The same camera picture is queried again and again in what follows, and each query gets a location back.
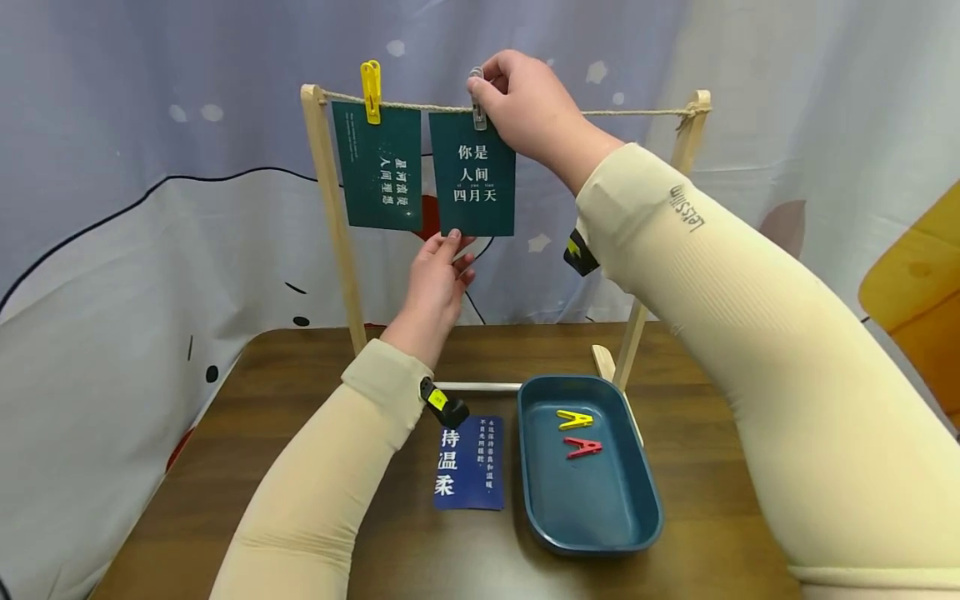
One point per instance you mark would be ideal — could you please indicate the person's left hand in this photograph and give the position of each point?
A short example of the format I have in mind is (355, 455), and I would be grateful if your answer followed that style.
(431, 296)

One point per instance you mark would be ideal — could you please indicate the person's right hand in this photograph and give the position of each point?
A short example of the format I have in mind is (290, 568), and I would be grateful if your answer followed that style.
(540, 108)

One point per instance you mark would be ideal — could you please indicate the person's left thumb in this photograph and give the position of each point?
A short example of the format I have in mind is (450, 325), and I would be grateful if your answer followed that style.
(444, 244)

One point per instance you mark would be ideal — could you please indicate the person's right thumb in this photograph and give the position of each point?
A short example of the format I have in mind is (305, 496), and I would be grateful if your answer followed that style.
(489, 90)

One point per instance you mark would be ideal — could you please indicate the person's left fingers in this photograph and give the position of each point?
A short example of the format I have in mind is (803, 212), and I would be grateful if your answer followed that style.
(465, 267)

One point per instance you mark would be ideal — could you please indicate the person's right index finger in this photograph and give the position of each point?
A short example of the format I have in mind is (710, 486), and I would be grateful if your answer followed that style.
(501, 60)

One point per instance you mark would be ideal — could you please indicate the clear grey clothespin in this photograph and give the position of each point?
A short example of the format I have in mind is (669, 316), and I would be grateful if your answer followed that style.
(479, 117)

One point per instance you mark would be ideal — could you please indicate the green card large white text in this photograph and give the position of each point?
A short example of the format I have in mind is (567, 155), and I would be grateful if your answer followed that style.
(472, 179)

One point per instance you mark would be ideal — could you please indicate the person's left forearm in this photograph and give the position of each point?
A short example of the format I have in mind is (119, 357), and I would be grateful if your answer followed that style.
(322, 492)

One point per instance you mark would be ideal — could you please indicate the person's right forearm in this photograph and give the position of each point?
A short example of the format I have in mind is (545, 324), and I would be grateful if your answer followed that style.
(750, 333)

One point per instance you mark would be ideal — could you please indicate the green card vertical white text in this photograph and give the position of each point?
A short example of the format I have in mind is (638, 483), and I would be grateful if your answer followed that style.
(375, 171)

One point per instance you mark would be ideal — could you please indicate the black wrist band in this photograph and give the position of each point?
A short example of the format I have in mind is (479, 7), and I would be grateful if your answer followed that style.
(581, 254)
(444, 406)

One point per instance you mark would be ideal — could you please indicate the yellow clothespin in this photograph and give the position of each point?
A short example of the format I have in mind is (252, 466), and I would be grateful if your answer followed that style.
(370, 87)
(574, 418)

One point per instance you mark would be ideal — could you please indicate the blue card white text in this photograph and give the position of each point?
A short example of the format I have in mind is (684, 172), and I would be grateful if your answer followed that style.
(469, 467)

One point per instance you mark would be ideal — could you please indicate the red clothespin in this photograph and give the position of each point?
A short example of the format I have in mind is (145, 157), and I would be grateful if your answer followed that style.
(583, 448)

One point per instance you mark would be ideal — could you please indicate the dark blue plastic tray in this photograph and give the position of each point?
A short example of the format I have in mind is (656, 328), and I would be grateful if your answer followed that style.
(592, 500)

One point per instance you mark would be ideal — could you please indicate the orange rounded board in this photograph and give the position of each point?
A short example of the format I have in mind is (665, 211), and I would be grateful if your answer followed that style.
(915, 292)

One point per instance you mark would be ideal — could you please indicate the wooden hanging rack frame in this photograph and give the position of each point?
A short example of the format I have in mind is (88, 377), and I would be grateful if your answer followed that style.
(331, 208)

